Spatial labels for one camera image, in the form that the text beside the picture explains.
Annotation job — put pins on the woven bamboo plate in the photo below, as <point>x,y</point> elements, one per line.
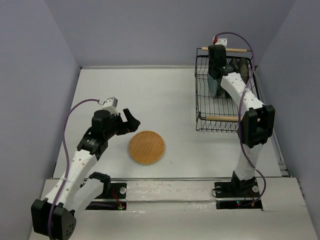
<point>146,147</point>

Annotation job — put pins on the large black striped plate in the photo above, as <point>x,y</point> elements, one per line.
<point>243,68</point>

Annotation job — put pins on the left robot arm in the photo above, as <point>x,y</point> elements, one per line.
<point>55,215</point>

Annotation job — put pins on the black wire dish rack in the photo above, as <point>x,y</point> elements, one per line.
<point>218,114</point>

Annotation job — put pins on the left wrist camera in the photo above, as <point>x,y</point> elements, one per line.
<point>109,105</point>

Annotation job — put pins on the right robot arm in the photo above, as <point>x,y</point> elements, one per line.
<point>255,120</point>

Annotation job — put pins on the small black striped plate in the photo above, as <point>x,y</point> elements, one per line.
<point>234,63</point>

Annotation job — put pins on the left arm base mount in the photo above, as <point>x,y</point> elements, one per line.
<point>113,200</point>

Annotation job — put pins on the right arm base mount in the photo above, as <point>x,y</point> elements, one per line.
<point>237,197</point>

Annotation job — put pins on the teal plate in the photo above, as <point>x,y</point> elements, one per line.
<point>215,90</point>

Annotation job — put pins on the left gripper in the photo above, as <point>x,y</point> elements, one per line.
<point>132,124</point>

